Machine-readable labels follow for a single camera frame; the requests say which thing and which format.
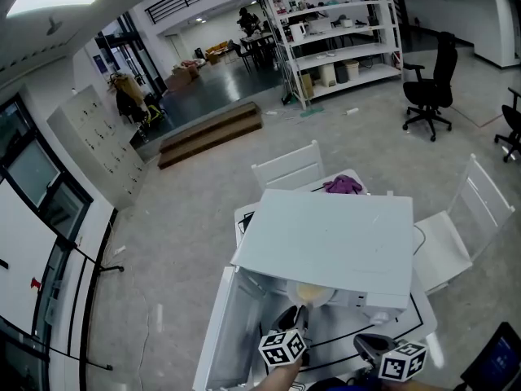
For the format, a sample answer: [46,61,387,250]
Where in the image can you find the black dining table with chairs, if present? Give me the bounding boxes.
[231,33,278,72]

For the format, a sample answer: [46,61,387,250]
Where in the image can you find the whiteboard on black stand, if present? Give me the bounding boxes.
[0,177,125,372]

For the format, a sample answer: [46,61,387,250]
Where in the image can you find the person's right forearm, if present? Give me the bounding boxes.
[382,379,444,391]

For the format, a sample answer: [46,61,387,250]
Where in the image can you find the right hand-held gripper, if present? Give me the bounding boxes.
[352,334,428,383]

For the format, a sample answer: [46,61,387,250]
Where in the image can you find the yellow folding cart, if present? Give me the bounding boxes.
[140,102,166,128]

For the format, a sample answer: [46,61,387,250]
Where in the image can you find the cardboard boxes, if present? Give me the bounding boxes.
[164,65,200,91]

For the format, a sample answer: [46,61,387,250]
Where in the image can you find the coat rack with coats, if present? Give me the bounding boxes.
[107,71,147,125]

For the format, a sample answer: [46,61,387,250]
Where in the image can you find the green mop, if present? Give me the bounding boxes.
[300,95,326,118]

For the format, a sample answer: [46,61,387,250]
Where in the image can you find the white shelving rack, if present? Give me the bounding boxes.
[262,0,404,109]

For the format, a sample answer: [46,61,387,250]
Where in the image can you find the rectangular ceiling light panel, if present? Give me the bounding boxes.
[6,0,105,18]

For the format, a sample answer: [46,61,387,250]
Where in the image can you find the person's left forearm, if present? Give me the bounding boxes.
[247,360,304,391]

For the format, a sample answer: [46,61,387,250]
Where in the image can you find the purple cloth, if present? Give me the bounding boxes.
[322,174,364,195]

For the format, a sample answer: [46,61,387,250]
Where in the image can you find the brown wooden steps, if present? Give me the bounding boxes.
[157,101,264,170]

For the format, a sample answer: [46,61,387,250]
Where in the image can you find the long thin white cable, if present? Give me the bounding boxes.
[136,287,151,391]

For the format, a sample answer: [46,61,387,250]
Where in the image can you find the white round plate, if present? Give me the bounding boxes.
[287,281,337,309]

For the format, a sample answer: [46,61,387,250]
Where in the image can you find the black framed window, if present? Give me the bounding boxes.
[0,94,94,391]

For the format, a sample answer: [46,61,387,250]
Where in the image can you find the white table with black tape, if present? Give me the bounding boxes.
[234,169,439,386]

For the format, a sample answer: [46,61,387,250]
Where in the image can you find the white wooden chair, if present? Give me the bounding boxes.
[413,152,516,297]
[251,139,326,191]

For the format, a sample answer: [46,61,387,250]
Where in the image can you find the white box appliance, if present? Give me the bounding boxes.
[307,17,333,36]

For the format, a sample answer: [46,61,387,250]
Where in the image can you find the white trash bin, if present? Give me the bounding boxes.
[319,63,337,88]

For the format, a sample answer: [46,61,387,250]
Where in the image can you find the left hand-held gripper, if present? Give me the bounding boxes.
[258,304,313,368]

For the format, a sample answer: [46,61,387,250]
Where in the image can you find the white microwave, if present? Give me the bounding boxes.
[193,188,415,391]

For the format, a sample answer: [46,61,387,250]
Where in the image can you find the black office chair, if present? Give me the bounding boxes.
[401,31,457,142]
[494,87,521,163]

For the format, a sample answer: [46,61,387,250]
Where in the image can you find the grey locker cabinet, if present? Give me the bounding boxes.
[46,84,146,210]

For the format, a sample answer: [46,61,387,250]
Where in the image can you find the black tablet screen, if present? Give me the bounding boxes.
[459,322,521,391]

